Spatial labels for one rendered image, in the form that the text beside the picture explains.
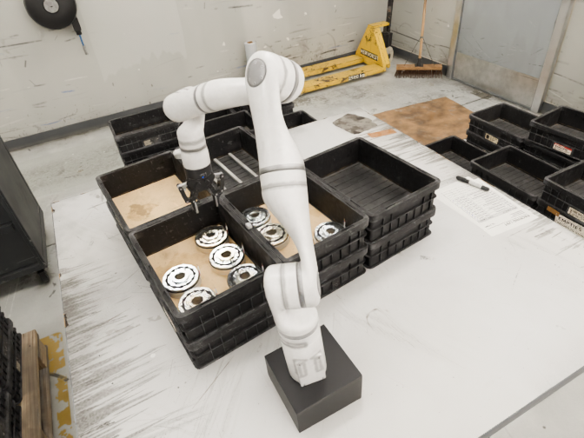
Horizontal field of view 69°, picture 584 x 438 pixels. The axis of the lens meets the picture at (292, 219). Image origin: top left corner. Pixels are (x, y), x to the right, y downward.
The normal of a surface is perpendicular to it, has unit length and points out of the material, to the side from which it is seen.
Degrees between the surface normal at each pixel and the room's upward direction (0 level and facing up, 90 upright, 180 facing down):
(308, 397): 4
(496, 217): 0
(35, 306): 0
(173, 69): 90
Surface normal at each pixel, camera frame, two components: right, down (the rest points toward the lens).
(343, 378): -0.15, -0.77
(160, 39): 0.46, 0.52
